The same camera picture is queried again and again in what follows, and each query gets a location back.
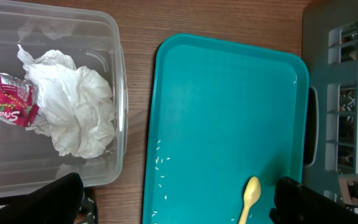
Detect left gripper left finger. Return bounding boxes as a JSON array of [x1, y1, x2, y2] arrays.
[[0, 172, 84, 224]]

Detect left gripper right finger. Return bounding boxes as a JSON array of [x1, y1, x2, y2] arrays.
[[269, 177, 358, 224]]

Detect yellow plastic spoon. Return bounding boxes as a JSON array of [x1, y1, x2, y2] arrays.
[[238, 176, 262, 224]]

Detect white napkin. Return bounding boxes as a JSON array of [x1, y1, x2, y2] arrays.
[[17, 47, 116, 159]]

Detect red foil wrapper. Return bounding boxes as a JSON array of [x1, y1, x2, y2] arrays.
[[0, 73, 39, 128]]

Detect grey dishwasher rack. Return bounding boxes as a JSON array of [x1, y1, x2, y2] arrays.
[[302, 0, 358, 214]]

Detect clear plastic bin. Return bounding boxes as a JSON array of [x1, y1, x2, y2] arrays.
[[0, 1, 128, 197]]

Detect teal plastic tray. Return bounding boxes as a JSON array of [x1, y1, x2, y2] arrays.
[[142, 34, 309, 224]]

